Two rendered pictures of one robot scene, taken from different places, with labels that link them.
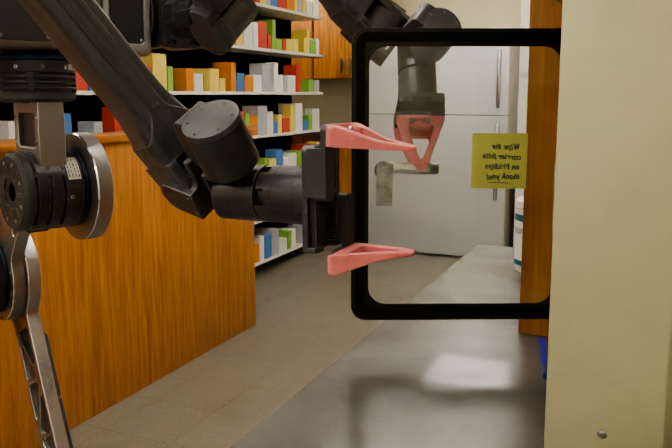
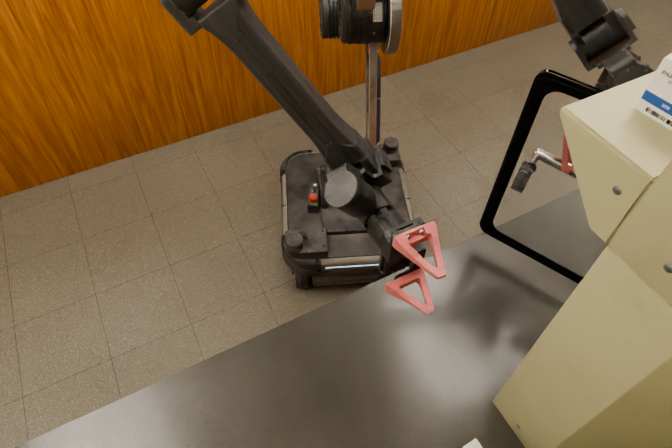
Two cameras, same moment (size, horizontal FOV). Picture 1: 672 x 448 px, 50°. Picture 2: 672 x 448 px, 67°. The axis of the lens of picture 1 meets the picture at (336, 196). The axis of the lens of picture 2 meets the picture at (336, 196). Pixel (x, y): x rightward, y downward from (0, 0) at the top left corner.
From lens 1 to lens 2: 0.63 m
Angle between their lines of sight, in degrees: 52
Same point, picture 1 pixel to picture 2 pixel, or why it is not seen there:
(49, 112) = not seen: outside the picture
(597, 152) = (574, 343)
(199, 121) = (335, 186)
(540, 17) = not seen: outside the picture
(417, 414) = (457, 324)
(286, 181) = (379, 233)
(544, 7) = not seen: outside the picture
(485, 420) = (488, 354)
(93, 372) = (444, 33)
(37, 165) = (354, 8)
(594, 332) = (532, 397)
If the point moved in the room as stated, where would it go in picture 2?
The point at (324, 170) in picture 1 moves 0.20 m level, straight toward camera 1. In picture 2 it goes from (389, 253) to (299, 360)
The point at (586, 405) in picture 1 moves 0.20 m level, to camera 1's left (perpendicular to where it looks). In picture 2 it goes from (516, 411) to (411, 337)
